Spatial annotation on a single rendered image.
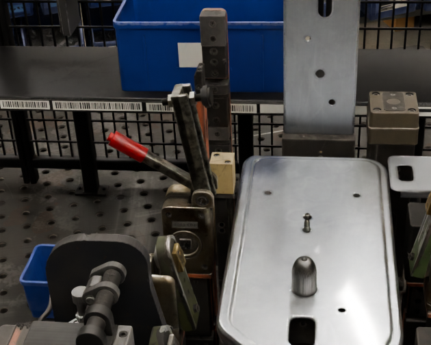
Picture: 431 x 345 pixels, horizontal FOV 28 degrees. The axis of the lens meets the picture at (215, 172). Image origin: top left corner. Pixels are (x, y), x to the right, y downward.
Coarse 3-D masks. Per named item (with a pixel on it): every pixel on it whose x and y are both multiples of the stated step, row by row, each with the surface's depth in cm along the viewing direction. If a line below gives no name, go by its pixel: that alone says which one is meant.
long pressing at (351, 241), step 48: (240, 192) 127; (288, 192) 127; (336, 192) 127; (384, 192) 127; (240, 240) 117; (288, 240) 117; (336, 240) 117; (384, 240) 117; (240, 288) 109; (288, 288) 109; (336, 288) 108; (384, 288) 108; (240, 336) 101; (288, 336) 102; (336, 336) 101; (384, 336) 101
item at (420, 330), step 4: (420, 328) 103; (424, 328) 103; (428, 328) 103; (416, 332) 103; (420, 332) 103; (424, 332) 103; (428, 332) 103; (416, 336) 103; (420, 336) 102; (424, 336) 102; (428, 336) 102; (416, 340) 103; (420, 340) 101; (424, 340) 101; (428, 340) 101; (416, 344) 102; (420, 344) 101; (424, 344) 101; (428, 344) 101
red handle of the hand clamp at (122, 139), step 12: (108, 144) 115; (120, 144) 114; (132, 144) 115; (132, 156) 115; (144, 156) 115; (156, 156) 116; (156, 168) 116; (168, 168) 116; (180, 168) 117; (180, 180) 116
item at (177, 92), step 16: (176, 96) 108; (192, 96) 109; (208, 96) 109; (176, 112) 110; (192, 112) 113; (192, 128) 111; (192, 144) 112; (192, 160) 113; (208, 160) 117; (192, 176) 115; (208, 176) 118
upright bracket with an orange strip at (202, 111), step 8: (200, 64) 120; (200, 72) 118; (200, 80) 119; (200, 88) 119; (200, 104) 121; (200, 112) 121; (200, 120) 122; (208, 136) 126; (208, 144) 127; (208, 152) 127; (216, 288) 142; (216, 296) 142; (216, 304) 142; (216, 312) 142
